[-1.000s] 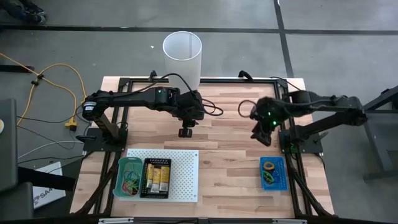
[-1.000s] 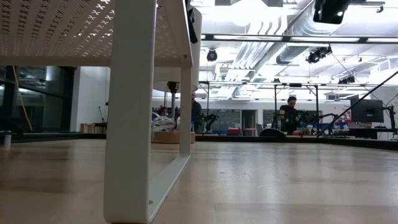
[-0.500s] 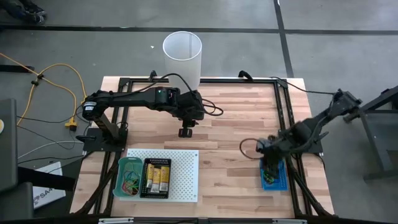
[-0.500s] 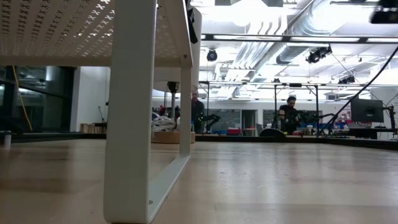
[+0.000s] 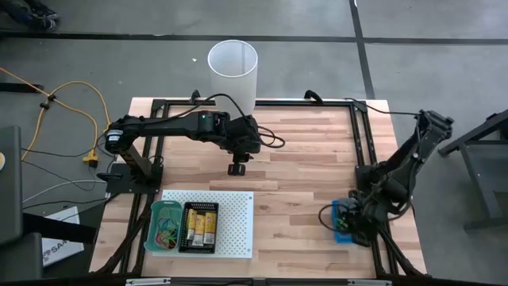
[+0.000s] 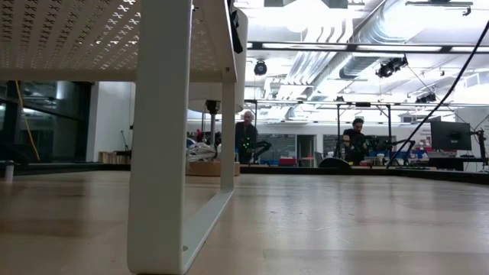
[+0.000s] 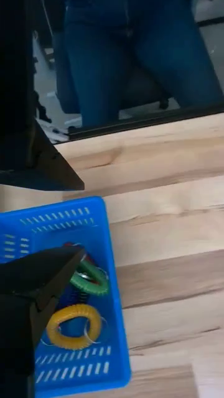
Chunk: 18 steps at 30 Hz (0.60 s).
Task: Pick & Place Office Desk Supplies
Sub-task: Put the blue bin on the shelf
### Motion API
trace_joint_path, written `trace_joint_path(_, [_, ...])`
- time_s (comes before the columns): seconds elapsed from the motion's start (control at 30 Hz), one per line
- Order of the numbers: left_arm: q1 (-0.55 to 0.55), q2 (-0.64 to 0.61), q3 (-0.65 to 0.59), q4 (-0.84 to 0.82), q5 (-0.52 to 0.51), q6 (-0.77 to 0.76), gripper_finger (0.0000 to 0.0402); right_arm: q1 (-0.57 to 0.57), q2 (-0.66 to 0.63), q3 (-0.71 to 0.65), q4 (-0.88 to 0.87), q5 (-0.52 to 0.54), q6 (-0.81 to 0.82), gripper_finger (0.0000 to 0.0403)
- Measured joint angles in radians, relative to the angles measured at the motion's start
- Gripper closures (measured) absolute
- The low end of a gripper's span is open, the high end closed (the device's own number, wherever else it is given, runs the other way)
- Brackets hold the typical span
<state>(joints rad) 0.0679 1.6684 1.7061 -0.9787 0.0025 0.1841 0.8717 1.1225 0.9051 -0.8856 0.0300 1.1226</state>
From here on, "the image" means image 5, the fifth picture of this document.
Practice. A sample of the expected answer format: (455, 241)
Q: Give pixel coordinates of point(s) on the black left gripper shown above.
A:
(244, 135)

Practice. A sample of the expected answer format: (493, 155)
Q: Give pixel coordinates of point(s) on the black frame clamp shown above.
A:
(313, 95)
(195, 95)

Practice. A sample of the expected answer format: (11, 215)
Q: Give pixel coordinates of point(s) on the black mesh basket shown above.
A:
(198, 248)

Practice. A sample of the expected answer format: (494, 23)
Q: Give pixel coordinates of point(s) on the yellow rubber band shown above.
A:
(166, 219)

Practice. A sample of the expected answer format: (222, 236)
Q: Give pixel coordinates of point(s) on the white cylinder shade table lamp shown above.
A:
(234, 71)

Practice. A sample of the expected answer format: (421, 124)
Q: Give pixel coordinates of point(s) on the orange rubber band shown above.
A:
(160, 240)

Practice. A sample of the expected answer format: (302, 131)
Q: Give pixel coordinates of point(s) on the black equipment cart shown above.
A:
(12, 198)

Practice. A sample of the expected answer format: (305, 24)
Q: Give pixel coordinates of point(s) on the white perforated metal shelf riser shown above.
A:
(236, 222)

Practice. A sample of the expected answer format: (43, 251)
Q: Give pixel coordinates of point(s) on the white printed box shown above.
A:
(63, 242)

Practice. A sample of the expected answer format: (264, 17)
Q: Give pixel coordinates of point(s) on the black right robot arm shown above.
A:
(416, 147)

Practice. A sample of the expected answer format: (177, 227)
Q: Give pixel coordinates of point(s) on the teal plastic bin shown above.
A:
(152, 222)

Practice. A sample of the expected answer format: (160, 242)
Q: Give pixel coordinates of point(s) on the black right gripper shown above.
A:
(367, 210)

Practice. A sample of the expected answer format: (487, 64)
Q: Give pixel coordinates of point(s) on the blue perforated plastic tray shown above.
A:
(338, 222)

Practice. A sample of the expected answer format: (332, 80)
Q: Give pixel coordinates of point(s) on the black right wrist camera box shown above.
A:
(347, 206)

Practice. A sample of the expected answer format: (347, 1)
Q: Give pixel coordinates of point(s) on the black metal stand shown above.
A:
(480, 175)

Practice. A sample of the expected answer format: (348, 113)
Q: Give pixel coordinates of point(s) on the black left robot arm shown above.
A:
(170, 125)

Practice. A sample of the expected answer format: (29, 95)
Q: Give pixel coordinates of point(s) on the black aluminium table frame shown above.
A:
(317, 104)

